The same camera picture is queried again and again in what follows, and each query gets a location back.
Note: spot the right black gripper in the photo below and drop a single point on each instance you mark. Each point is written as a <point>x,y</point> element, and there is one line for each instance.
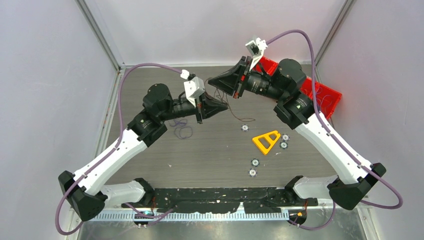
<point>228,81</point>

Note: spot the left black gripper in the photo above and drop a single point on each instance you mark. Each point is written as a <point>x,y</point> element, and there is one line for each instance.
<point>208,107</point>

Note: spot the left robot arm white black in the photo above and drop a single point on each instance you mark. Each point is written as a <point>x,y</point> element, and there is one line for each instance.
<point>86,189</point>

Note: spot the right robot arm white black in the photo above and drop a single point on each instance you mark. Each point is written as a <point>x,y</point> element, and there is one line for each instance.
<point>353,180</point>

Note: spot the poker chip centre table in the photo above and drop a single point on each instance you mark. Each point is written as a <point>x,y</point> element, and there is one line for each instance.
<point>244,127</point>

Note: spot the yellow triangular plastic block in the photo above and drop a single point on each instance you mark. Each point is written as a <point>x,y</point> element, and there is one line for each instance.
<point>265,142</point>

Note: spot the poker chip lower upper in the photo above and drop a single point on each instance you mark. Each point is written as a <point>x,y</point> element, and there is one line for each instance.
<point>255,162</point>

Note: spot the poker chip upper right pair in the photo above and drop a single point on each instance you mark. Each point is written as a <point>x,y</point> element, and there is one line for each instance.
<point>285,137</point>

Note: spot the poker chip pair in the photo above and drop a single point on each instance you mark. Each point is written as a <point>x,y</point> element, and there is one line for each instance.
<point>285,137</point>
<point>283,145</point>

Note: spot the poker chip lowest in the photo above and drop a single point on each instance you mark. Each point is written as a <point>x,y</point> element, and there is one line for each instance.
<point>252,172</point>

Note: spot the poker chip lower right pair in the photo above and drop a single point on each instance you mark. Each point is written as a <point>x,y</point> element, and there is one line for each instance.
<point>283,145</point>

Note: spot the red four-compartment bin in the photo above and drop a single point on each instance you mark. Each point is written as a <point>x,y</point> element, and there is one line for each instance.
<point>326,97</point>

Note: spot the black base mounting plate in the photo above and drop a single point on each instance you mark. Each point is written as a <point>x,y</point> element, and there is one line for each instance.
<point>254,200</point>

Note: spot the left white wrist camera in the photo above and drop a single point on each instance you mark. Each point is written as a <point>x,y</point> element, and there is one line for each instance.
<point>193,87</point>

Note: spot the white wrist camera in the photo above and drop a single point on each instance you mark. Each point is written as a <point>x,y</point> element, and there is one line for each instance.
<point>256,47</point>
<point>193,87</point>

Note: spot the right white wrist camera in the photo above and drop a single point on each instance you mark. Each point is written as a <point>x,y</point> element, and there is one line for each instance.
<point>256,47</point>

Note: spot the white slotted cable duct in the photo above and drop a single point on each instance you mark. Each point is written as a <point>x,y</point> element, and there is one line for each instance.
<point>239,215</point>

